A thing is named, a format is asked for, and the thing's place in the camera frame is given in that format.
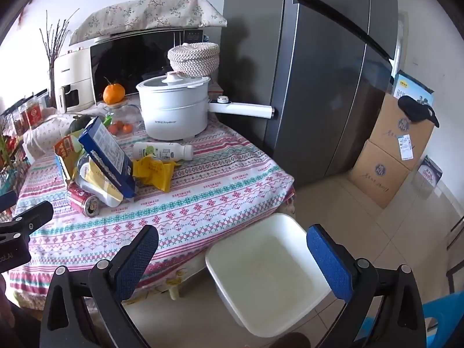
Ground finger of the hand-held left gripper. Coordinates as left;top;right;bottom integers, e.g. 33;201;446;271
11;200;55;234
0;191;18;222

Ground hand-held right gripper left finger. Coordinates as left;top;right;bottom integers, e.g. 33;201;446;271
39;225;160;348

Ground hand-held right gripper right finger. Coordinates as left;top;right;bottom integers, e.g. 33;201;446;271
306;224;426;348

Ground red drink can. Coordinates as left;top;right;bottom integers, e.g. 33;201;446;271
67;182;101;219

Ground silver drink can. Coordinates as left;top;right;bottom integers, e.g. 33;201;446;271
92;183;124;207

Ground white plastic bin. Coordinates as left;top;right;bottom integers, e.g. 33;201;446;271
205;213;332;338

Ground yellow wrapper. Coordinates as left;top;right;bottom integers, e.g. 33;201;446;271
131;154;181;193

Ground blue cardboard box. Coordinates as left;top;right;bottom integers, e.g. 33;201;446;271
78;117;137;200

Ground dark clothing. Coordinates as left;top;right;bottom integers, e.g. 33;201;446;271
0;290;46;348

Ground white towel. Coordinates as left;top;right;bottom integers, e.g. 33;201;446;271
22;113;78;158

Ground red label jar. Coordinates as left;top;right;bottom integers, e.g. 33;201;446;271
12;106;30;133
25;98;42;127

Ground patterned tablecloth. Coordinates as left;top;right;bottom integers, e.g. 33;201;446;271
7;110;296;310

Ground dark green squash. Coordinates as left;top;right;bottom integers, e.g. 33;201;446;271
64;115;95;136

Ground white plastic bottle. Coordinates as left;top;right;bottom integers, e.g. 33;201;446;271
133;141;194;162

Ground glass jar of tangerines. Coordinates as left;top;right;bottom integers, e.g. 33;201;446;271
101;101;146;136

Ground blue plastic stool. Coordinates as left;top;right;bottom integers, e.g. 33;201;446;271
362;299;464;348

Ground small blue printed box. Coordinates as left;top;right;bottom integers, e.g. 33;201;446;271
417;155;443;191

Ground orange fruit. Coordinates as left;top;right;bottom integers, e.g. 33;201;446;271
102;77;126;104

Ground bare decorative branches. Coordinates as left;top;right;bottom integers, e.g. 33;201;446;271
38;7;80;109

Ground white electric pot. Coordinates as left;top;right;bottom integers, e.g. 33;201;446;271
136;72;275;141

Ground black cap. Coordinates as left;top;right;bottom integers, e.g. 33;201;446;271
398;95;440;128

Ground white microwave oven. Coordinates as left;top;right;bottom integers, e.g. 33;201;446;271
52;27;205;114

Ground grey refrigerator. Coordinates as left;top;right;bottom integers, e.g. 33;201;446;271
221;0;399;189

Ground blue and white carton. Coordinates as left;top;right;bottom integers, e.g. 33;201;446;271
392;70;435;106

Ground floral cover cloth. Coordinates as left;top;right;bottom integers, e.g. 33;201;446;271
69;0;228;46

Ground black wire rack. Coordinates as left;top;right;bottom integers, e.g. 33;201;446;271
0;88;49;196

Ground black metal frame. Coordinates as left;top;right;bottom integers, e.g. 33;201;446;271
445;206;464;295

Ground woven rope basket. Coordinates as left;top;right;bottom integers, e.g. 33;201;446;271
167;42;221;77

